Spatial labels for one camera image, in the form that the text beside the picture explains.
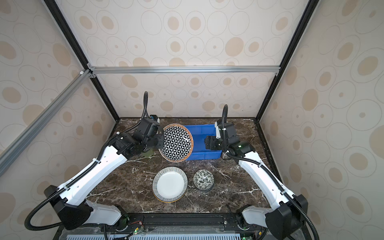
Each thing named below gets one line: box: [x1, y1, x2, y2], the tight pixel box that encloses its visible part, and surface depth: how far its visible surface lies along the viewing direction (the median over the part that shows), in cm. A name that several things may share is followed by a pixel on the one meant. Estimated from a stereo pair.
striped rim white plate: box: [152, 166, 189, 203], surface depth 86 cm
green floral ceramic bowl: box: [193, 169, 215, 192], surface depth 85 cm
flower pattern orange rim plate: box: [158, 123, 194, 163], surface depth 81 cm
